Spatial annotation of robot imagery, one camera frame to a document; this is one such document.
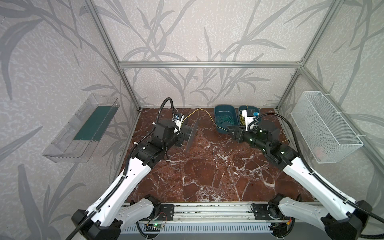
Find dark grey foam spool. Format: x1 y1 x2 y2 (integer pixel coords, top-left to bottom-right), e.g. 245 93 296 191
181 120 199 152

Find yellow cable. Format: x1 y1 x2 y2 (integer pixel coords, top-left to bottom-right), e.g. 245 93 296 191
181 107 250 133

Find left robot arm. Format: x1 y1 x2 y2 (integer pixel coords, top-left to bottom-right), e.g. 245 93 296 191
67 105 190 240

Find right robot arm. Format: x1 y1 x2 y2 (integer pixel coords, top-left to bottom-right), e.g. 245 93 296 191
227 117 384 240

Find right teal plastic bin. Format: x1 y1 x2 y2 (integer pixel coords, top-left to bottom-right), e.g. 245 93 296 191
238 105 260 126

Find teal plastic bin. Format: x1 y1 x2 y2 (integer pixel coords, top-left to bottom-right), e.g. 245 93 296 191
238 105 260 126
214 105 239 135

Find left teal plastic bin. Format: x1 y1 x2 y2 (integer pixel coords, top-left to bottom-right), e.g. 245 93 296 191
214 105 239 135

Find green circuit board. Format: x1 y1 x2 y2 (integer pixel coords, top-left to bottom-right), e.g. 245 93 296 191
144 223 165 232

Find green cable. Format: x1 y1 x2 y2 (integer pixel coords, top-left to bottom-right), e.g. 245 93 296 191
216 112 238 130

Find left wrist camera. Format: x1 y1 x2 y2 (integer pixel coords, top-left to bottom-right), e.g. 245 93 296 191
174 112 185 128

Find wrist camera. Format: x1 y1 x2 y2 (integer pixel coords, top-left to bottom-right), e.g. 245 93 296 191
174 112 185 128
242 109 260 132

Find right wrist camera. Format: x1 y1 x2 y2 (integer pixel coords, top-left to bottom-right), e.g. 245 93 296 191
242 109 260 132

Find white wire mesh basket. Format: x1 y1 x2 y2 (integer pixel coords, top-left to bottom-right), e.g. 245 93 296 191
291 91 364 164

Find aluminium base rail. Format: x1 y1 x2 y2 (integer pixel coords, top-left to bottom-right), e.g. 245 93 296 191
121 202 321 239

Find clear plastic wall tray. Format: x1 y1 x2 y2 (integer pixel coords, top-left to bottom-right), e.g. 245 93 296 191
43 94 120 163

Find aluminium frame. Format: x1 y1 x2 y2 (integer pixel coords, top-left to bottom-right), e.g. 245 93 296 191
82 0 384 181

